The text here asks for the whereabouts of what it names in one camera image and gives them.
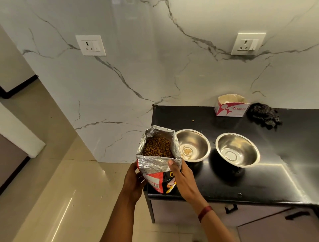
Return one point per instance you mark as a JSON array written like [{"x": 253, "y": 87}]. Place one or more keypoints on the grey cabinet door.
[
  {"x": 189, "y": 212},
  {"x": 279, "y": 226}
]

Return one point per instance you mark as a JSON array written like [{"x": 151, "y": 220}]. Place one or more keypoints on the person's right hand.
[{"x": 185, "y": 183}]

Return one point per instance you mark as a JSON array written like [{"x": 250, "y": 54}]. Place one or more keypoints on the person's left forearm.
[{"x": 119, "y": 219}]

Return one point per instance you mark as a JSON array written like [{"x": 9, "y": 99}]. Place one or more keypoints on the foil pet food bag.
[{"x": 158, "y": 159}]

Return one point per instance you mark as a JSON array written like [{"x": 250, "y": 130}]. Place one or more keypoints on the dark checked cloth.
[{"x": 264, "y": 115}]

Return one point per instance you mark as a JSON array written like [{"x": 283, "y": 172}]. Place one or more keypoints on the steel bowl with food bits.
[{"x": 193, "y": 145}]

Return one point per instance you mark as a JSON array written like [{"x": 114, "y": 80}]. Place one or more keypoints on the white and red tissue box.
[{"x": 230, "y": 107}]

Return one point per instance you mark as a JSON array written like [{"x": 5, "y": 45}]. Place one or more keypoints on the person's right thumb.
[{"x": 173, "y": 169}]

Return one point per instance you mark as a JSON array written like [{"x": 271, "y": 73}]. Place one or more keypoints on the brown pet food kibble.
[{"x": 157, "y": 147}]

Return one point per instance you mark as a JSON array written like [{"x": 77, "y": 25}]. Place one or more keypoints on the person's right forearm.
[{"x": 216, "y": 224}]

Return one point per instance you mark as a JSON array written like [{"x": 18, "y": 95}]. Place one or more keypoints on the red wrist band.
[{"x": 204, "y": 213}]

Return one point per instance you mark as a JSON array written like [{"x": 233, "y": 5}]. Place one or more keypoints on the empty steel bowl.
[{"x": 237, "y": 149}]

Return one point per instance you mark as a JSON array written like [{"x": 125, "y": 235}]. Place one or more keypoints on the white wall socket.
[
  {"x": 248, "y": 43},
  {"x": 90, "y": 45}
]

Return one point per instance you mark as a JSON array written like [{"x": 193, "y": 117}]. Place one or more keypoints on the person's left hand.
[{"x": 132, "y": 183}]

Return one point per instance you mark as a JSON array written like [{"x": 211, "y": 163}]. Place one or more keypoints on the person's left thumb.
[{"x": 137, "y": 172}]

